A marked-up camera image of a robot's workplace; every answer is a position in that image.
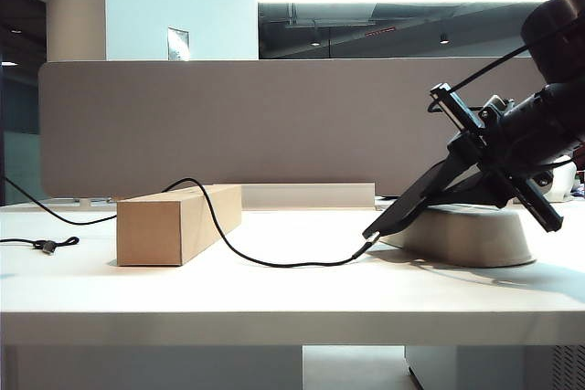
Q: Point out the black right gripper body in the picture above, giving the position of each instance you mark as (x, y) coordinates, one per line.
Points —
(525, 139)

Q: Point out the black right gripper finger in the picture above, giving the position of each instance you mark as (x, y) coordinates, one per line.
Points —
(471, 193)
(445, 177)

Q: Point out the beige pulp tray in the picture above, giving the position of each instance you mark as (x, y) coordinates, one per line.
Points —
(480, 239)

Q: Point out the black smartphone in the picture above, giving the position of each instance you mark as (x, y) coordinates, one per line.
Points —
(395, 218)

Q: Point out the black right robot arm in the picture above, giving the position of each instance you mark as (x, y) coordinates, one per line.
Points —
(557, 34)

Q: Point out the white rounded appliance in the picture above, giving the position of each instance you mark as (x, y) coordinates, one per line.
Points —
(566, 184)

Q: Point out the red ceiling sign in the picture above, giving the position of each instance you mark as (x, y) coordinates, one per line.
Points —
(379, 33)

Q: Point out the grey fabric desk divider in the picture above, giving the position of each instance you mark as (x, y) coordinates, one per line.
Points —
(274, 125)

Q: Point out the brown cardboard box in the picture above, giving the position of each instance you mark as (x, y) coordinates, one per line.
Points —
(151, 235)

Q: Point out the white desk side panel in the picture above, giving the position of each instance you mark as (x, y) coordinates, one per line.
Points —
(151, 367)

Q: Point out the white round column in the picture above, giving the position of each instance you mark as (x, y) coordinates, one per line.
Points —
(75, 6)

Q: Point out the wall notice poster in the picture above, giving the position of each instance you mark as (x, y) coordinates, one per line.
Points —
(178, 43)

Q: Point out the white divider bracket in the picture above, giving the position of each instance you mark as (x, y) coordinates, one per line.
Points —
(82, 202)

